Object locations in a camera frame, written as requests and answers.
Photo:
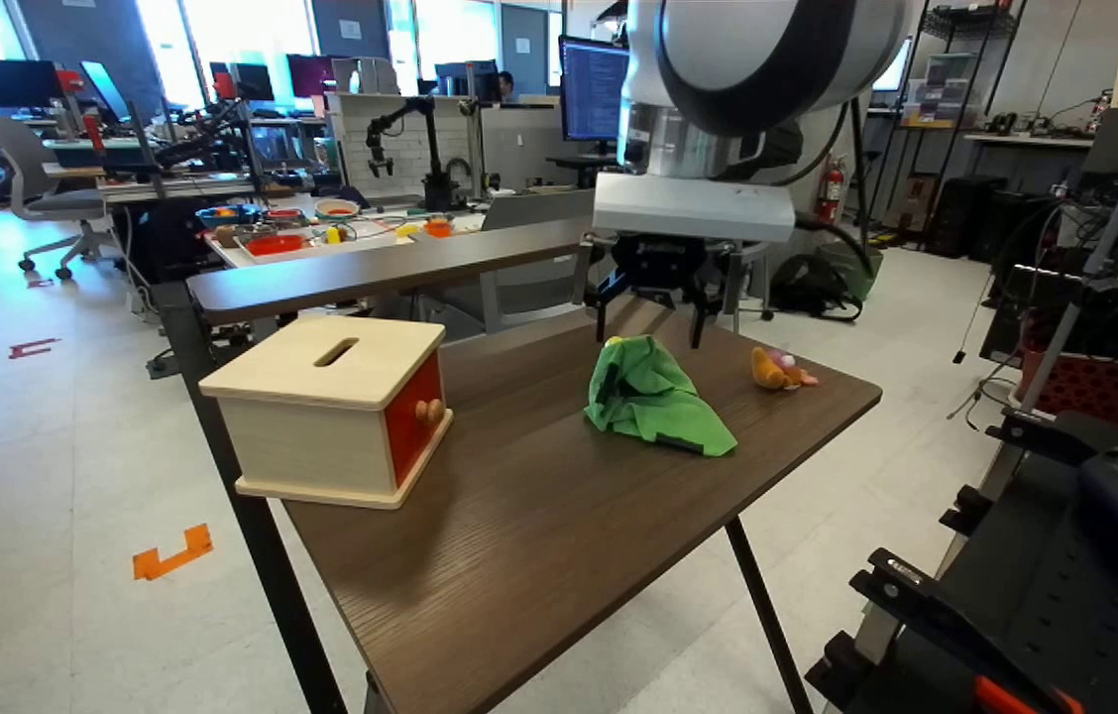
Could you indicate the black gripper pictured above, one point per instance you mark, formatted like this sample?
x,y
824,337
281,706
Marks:
x,y
661,269

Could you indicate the green cloth towel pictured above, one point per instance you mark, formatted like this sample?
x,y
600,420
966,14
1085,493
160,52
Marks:
x,y
651,399

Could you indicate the small black robot arm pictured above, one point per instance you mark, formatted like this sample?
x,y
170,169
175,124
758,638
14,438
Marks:
x,y
433,145

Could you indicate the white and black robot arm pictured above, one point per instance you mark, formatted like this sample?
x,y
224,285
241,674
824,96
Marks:
x,y
758,67

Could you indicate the orange toy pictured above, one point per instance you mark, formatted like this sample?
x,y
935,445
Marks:
x,y
779,372

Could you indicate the black backpack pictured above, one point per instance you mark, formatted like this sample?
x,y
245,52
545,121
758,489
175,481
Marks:
x,y
817,285

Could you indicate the red fire extinguisher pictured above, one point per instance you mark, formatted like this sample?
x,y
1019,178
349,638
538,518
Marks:
x,y
829,195

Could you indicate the computer monitor blue screen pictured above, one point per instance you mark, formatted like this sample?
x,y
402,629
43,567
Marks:
x,y
591,92

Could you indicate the long dark back table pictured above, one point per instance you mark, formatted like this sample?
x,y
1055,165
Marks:
x,y
386,265

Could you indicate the white tray with toys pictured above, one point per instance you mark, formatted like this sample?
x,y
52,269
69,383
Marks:
x,y
322,237

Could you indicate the cream wooden box red drawer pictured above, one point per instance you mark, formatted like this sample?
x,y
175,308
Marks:
x,y
322,411

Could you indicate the black metal shelf rack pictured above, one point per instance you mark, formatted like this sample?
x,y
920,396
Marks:
x,y
969,92

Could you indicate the red crate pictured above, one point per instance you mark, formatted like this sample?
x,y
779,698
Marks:
x,y
1089,387

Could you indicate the grey metal pole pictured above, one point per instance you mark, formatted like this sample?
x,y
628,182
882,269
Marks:
x,y
1116,226

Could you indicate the black equipment cart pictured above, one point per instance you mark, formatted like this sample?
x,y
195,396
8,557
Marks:
x,y
1062,583

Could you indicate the grey office swivel chair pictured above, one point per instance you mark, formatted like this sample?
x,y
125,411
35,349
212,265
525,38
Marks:
x,y
57,199

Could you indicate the dark desk monitor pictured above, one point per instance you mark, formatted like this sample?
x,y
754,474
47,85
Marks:
x,y
8,83

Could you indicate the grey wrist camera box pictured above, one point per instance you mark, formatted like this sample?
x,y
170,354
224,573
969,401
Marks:
x,y
693,210

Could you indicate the black metal table frame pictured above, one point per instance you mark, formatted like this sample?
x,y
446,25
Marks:
x,y
764,620

